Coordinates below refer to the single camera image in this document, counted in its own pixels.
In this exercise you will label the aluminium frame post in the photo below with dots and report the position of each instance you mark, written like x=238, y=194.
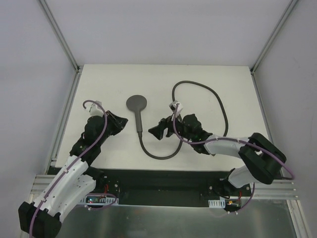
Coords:
x=277, y=29
x=58, y=33

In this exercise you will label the left aluminium side rail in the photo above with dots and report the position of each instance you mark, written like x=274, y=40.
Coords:
x=53, y=153

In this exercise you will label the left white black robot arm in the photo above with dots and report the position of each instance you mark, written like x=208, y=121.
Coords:
x=43, y=217

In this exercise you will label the grey shower head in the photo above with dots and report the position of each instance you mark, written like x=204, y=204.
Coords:
x=136, y=104

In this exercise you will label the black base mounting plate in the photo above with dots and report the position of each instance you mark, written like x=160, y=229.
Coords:
x=163, y=188

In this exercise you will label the right aluminium frame post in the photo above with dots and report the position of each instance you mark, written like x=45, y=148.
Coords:
x=277, y=29

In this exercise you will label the aluminium front rail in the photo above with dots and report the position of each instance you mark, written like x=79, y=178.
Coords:
x=278, y=190

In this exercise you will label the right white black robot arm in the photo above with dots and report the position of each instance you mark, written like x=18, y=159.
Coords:
x=262, y=160

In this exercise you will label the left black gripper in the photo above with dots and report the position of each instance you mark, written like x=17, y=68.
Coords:
x=114, y=123

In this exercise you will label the left aluminium frame post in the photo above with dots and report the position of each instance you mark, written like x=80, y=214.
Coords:
x=58, y=33

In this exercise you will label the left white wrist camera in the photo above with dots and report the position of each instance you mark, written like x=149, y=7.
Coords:
x=95, y=109

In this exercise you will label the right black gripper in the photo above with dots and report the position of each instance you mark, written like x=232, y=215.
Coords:
x=168, y=127

